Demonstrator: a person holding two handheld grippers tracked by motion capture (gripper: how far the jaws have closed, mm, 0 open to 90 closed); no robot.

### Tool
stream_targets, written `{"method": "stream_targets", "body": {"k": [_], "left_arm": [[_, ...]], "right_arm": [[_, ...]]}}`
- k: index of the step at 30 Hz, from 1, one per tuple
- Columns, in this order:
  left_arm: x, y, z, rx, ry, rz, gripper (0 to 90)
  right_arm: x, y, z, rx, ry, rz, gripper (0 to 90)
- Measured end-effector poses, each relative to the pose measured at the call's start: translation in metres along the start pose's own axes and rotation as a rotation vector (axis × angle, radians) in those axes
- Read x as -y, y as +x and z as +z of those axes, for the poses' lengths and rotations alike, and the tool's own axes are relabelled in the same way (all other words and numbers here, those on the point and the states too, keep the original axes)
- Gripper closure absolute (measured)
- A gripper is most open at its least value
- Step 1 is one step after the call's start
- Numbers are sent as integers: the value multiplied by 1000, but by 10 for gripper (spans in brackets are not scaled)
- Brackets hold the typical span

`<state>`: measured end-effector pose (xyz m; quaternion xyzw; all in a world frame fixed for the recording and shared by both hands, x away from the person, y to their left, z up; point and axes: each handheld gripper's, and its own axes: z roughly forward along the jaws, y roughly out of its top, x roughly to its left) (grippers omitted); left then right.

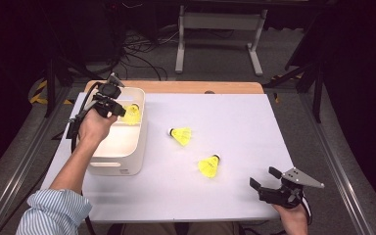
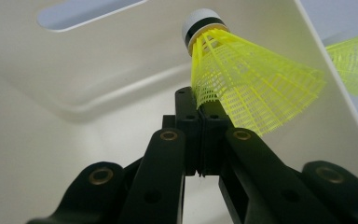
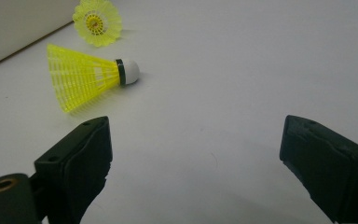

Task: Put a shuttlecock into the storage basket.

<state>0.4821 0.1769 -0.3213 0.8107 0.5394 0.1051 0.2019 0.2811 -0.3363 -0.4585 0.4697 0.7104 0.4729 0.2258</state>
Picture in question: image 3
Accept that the white board sheet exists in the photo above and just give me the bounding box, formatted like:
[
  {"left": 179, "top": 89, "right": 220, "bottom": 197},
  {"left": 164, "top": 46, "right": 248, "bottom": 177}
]
[{"left": 0, "top": 0, "right": 358, "bottom": 224}]

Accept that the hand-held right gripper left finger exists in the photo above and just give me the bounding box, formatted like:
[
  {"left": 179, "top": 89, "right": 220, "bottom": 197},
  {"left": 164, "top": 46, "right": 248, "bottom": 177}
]
[{"left": 34, "top": 116, "right": 114, "bottom": 224}]

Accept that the white plastic storage bin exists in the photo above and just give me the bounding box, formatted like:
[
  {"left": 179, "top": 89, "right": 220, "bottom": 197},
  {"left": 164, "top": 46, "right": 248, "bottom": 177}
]
[{"left": 0, "top": 0, "right": 81, "bottom": 71}]

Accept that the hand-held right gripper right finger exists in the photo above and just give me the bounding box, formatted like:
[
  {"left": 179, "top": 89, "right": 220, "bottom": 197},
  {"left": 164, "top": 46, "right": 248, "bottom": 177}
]
[{"left": 279, "top": 115, "right": 358, "bottom": 224}]

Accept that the yellow plastic shuttlecock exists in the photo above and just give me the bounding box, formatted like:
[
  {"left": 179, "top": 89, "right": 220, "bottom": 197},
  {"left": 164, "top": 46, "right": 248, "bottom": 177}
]
[
  {"left": 72, "top": 0, "right": 124, "bottom": 49},
  {"left": 46, "top": 43, "right": 141, "bottom": 114}
]

